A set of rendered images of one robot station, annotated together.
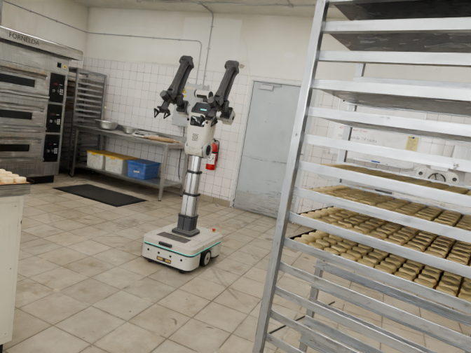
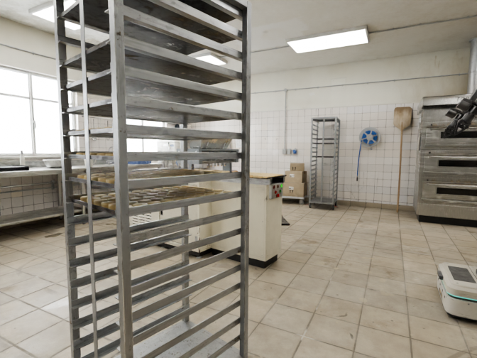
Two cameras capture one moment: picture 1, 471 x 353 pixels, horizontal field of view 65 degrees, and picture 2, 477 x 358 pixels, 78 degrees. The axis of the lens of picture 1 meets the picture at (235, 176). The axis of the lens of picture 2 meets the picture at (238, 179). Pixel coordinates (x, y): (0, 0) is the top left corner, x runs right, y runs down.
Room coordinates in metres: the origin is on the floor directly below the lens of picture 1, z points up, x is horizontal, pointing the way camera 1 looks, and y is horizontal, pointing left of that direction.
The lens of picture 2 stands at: (1.70, -1.81, 1.16)
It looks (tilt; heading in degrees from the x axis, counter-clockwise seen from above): 6 degrees down; 96
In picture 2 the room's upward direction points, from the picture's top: straight up
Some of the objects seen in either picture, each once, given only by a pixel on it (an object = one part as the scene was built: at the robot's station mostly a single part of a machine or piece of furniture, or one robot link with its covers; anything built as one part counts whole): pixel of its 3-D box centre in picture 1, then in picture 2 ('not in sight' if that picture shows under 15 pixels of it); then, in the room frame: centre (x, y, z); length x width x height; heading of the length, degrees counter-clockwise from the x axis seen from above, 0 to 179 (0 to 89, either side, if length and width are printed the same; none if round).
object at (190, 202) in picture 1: (188, 213); not in sight; (3.35, 0.37, 0.45); 0.13 x 0.13 x 0.40; 68
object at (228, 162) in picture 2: not in sight; (209, 163); (1.04, 1.54, 1.01); 0.72 x 0.33 x 0.34; 61
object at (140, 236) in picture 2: not in sight; (191, 223); (1.40, -0.67, 0.87); 0.64 x 0.03 x 0.03; 55
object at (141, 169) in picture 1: (143, 169); not in sight; (6.00, 1.52, 0.36); 0.47 x 0.38 x 0.26; 160
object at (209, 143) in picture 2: not in sight; (209, 143); (1.04, 1.54, 1.25); 0.56 x 0.29 x 0.14; 61
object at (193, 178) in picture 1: (191, 191); not in sight; (3.35, 0.37, 0.65); 0.11 x 0.11 x 0.40; 68
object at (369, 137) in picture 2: not in sight; (368, 154); (3.76, 4.43, 1.10); 0.41 x 0.17 x 1.10; 158
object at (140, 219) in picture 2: not in sight; (181, 209); (0.62, 1.77, 0.42); 1.28 x 0.72 x 0.84; 151
